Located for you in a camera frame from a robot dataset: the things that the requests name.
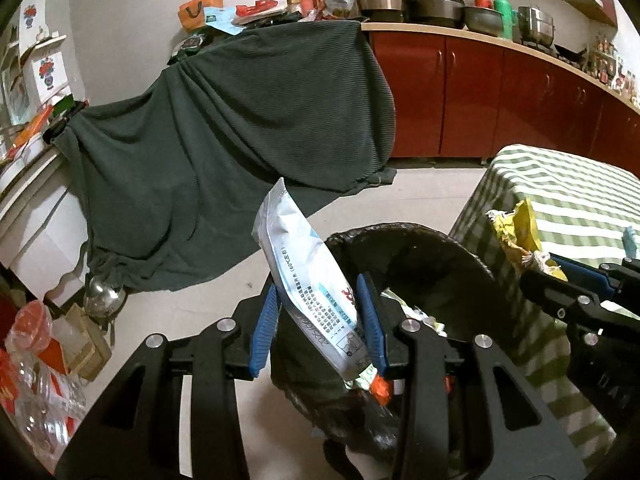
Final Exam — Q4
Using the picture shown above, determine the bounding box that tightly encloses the black lined trash bin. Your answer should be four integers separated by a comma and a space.
270, 222, 502, 480

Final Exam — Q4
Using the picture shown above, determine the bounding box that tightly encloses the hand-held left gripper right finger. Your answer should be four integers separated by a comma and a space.
356, 272, 586, 480

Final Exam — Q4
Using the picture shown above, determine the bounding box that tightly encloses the dark green cloth cover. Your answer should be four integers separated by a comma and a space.
54, 19, 399, 294

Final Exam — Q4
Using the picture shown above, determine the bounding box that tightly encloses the steel steamer pot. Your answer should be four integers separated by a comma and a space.
517, 5, 557, 46

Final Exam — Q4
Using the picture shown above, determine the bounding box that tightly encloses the black wok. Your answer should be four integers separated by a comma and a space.
554, 43, 589, 62

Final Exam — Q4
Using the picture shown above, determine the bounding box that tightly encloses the flower vase wall picture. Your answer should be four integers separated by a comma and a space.
19, 0, 49, 47
32, 54, 69, 102

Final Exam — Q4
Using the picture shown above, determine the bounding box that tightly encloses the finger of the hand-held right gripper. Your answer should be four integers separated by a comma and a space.
520, 270, 609, 322
550, 254, 640, 297

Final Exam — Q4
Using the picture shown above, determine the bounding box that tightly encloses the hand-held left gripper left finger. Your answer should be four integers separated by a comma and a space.
55, 282, 279, 480

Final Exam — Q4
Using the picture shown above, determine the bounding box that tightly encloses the grey metal basin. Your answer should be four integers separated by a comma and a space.
462, 5, 506, 37

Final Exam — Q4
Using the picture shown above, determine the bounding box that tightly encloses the large white blue packet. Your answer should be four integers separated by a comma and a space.
251, 177, 377, 387

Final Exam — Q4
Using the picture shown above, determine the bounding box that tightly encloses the yellow wrapper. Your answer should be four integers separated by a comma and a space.
486, 198, 569, 282

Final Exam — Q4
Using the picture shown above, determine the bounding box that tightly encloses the printed snack bag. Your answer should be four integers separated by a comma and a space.
324, 0, 359, 21

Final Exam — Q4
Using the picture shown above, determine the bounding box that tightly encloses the green thermos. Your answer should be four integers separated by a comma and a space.
493, 0, 516, 41

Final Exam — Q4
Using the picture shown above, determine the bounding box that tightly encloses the red plastic item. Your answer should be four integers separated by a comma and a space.
235, 0, 279, 17

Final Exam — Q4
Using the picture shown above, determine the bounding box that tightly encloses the red plastic bag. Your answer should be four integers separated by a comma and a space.
369, 376, 392, 407

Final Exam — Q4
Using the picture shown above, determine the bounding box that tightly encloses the teal flat packet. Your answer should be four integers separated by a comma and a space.
202, 6, 247, 36

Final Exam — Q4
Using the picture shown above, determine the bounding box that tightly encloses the white side cabinet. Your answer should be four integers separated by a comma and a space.
0, 149, 92, 307

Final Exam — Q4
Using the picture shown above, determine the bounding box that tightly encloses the brown cardboard box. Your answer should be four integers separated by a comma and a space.
51, 304, 114, 382

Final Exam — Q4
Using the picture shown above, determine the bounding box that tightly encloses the blue toothpaste tube upper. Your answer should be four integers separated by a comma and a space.
622, 225, 640, 262

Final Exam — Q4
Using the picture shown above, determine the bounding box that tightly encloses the green white checkered tablecloth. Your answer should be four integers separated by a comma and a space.
449, 144, 640, 455

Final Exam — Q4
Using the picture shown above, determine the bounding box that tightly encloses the orange paper bag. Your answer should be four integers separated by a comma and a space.
178, 0, 224, 31

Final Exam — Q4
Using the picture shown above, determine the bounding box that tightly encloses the black lidded pot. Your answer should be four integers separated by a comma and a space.
405, 0, 466, 29

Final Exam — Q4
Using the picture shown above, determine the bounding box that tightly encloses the red kitchen base cabinet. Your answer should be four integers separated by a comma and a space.
361, 22, 640, 177

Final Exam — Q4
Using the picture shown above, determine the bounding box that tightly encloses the group of condiment bottles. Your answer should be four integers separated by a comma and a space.
589, 34, 640, 102

